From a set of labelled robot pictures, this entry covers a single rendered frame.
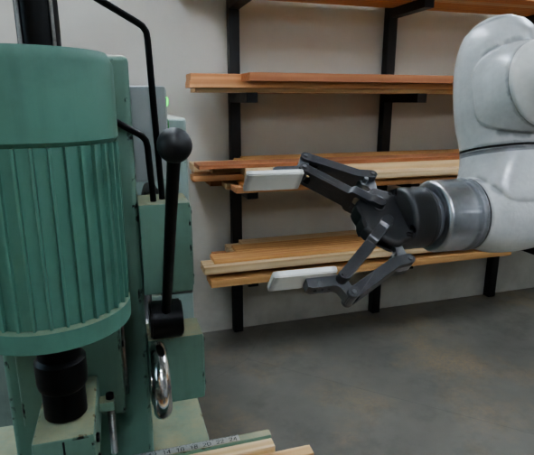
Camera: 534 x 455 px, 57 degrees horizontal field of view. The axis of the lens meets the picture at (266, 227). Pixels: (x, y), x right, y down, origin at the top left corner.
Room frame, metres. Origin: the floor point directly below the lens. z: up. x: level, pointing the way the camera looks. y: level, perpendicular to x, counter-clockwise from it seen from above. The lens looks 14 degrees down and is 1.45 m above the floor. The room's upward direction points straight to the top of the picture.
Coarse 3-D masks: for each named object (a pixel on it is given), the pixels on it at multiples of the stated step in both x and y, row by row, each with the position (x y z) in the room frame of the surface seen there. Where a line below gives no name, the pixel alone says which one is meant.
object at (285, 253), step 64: (320, 0) 2.93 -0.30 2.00; (384, 0) 2.93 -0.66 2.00; (448, 0) 2.93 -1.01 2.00; (512, 0) 2.93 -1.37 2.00; (384, 64) 3.21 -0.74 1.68; (384, 128) 3.19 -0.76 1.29; (256, 192) 2.56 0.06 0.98; (256, 256) 2.54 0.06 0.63; (320, 256) 2.60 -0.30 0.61; (384, 256) 2.81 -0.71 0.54; (448, 256) 2.84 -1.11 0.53
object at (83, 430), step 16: (96, 384) 0.61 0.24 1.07; (96, 400) 0.57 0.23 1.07; (80, 416) 0.53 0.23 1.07; (96, 416) 0.55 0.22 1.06; (48, 432) 0.50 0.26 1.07; (64, 432) 0.50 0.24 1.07; (80, 432) 0.50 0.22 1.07; (96, 432) 0.52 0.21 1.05; (32, 448) 0.48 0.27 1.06; (48, 448) 0.49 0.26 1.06; (64, 448) 0.49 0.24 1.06; (80, 448) 0.50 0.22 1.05; (96, 448) 0.51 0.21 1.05
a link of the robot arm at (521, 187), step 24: (528, 144) 0.58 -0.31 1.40; (480, 168) 0.60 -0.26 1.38; (504, 168) 0.58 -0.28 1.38; (528, 168) 0.58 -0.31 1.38; (504, 192) 0.57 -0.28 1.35; (528, 192) 0.57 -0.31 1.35; (504, 216) 0.56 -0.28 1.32; (528, 216) 0.56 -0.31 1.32; (504, 240) 0.56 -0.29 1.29; (528, 240) 0.57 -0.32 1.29
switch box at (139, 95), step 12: (132, 96) 0.83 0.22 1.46; (144, 96) 0.84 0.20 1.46; (156, 96) 0.84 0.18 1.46; (132, 108) 0.83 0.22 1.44; (144, 108) 0.84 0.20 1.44; (132, 120) 0.83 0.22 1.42; (144, 120) 0.84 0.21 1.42; (144, 132) 0.84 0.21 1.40; (144, 156) 0.83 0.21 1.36; (144, 168) 0.83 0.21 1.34; (144, 180) 0.83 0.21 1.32; (156, 180) 0.84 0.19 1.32
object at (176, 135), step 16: (176, 128) 0.48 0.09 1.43; (160, 144) 0.47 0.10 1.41; (176, 144) 0.47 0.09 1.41; (176, 160) 0.47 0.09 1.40; (176, 176) 0.50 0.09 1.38; (176, 192) 0.52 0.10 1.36; (176, 208) 0.54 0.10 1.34; (160, 304) 0.70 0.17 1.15; (176, 304) 0.71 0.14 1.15; (160, 320) 0.68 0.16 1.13; (176, 320) 0.69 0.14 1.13; (160, 336) 0.69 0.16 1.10; (176, 336) 0.70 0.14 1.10
